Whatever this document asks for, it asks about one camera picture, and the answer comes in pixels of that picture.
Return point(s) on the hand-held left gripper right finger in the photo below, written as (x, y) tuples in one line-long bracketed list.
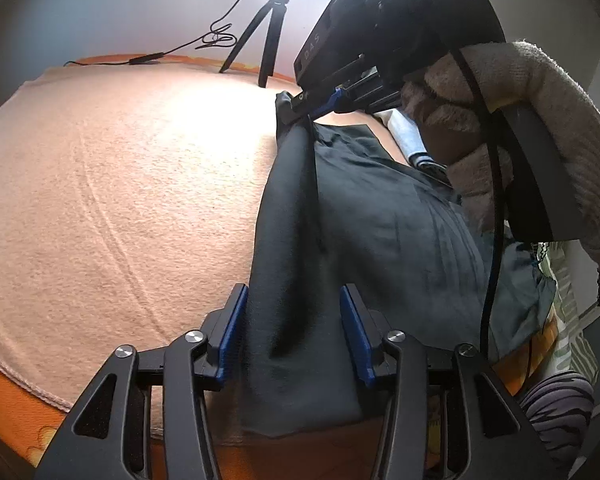
[(355, 330)]

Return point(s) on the dark grey pants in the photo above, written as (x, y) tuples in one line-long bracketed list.
[(370, 240)]

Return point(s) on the light blue folded towel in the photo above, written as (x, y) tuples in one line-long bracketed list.
[(412, 145)]

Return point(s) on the person's right hand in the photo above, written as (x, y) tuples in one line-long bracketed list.
[(445, 135)]

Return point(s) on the person's right forearm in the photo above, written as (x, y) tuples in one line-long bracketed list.
[(555, 95)]

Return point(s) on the white green striped blanket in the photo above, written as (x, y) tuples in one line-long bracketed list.
[(575, 310)]

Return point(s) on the black tripod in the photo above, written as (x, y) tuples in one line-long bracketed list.
[(267, 25)]

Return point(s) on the person's striped trouser leg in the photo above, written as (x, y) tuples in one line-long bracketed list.
[(560, 410)]

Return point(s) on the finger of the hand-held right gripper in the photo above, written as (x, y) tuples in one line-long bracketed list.
[(375, 92), (312, 100)]

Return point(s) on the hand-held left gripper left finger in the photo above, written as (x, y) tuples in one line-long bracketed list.
[(230, 330)]

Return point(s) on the beige towel blanket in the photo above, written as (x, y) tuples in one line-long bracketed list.
[(130, 200)]

